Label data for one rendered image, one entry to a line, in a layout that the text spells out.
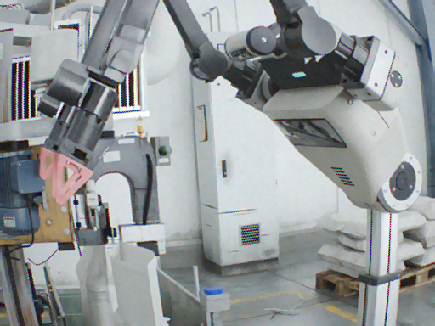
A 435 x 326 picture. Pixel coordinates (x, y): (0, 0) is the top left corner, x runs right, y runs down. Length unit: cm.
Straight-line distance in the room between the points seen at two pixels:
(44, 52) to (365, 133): 94
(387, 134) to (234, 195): 442
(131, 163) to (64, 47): 47
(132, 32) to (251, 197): 484
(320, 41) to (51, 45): 90
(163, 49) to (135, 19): 414
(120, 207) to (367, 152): 357
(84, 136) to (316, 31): 45
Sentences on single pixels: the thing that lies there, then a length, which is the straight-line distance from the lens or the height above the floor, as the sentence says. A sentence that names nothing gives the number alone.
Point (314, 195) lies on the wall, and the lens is 677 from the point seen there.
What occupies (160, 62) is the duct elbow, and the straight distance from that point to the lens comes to 518.
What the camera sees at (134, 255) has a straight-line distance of 191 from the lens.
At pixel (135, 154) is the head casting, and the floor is 128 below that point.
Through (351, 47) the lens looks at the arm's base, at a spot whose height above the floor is 150.
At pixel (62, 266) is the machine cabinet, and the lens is 482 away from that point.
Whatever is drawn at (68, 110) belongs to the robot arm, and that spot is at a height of 142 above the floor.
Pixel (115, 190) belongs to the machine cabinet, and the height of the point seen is 92.
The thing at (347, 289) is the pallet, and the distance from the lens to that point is 476.
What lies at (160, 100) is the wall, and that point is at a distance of 619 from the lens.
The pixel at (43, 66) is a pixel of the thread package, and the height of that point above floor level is 157.
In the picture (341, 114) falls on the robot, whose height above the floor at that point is 137.
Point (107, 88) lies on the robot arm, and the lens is 104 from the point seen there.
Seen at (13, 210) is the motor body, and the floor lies 116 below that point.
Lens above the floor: 137
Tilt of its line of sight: 4 degrees down
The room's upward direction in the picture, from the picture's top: 4 degrees counter-clockwise
